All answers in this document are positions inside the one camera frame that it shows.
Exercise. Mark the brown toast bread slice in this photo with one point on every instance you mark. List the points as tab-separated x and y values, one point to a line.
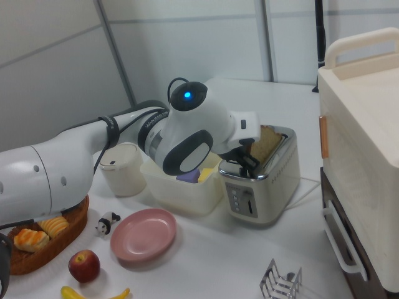
265	143

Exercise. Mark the long striped bread roll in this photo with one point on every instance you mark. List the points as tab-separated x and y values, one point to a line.
54	225

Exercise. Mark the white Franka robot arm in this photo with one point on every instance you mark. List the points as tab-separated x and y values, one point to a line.
193	124

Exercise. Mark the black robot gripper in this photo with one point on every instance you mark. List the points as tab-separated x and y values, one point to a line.
232	151

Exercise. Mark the orange glazed bread roll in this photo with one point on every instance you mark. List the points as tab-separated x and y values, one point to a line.
29	240

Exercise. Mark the chrome and cream toaster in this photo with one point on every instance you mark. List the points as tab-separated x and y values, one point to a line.
268	199

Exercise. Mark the brown oven cabinet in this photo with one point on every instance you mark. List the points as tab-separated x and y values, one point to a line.
330	187

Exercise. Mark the red apple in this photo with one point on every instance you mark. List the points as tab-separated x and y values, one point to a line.
84	266

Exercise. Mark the white rectangular plastic container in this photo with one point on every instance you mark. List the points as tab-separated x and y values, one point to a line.
180	193

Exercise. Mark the brown wicker basket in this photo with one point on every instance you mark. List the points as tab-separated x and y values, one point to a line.
62	240

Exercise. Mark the small panda figurine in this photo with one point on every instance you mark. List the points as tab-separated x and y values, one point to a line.
104	224

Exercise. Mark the purple cube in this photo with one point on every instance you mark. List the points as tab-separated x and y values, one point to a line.
188	178

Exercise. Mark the yellow cube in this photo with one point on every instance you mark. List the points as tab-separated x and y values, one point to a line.
205	174

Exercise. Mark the cream lidded bin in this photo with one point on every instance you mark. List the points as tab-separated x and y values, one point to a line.
124	174

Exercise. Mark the black vertical pole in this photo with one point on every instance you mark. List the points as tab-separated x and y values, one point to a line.
320	31

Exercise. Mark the yellow banana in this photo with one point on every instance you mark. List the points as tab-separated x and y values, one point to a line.
70	293

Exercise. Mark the pink round plate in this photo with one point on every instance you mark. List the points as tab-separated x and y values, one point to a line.
143	233

